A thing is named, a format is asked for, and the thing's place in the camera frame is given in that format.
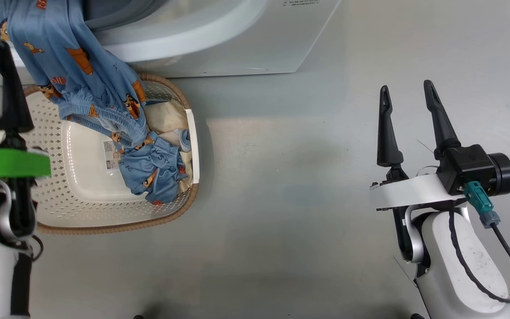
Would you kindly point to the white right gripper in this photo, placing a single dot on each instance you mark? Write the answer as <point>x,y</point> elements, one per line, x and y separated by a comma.
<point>410,190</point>

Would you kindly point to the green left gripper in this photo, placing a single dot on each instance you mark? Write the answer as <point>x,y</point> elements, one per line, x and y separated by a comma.
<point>7,163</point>

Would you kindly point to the blue bear print pajama pants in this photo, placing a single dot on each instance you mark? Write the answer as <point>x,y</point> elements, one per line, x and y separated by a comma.
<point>60,62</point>

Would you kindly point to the cream cloth garment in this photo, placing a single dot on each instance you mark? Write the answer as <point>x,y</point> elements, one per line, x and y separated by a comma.
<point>166,119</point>

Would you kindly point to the blue bear print pajama top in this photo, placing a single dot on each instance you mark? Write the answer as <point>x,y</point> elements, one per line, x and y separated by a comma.
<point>157,168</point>

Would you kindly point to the cream perforated laundry basket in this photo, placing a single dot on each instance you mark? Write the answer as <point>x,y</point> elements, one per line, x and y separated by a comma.
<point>82,190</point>

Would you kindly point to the basket product label sticker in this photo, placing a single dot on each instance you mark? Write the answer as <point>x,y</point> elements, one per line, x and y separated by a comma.
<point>111,157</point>

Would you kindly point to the white washing machine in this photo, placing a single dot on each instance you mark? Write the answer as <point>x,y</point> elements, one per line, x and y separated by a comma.
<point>237,40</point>

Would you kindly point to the printed instruction text label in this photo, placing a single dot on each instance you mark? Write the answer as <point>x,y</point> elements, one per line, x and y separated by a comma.
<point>301,2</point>

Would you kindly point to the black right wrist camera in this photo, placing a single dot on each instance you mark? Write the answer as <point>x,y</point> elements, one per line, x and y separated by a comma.
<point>467,168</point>

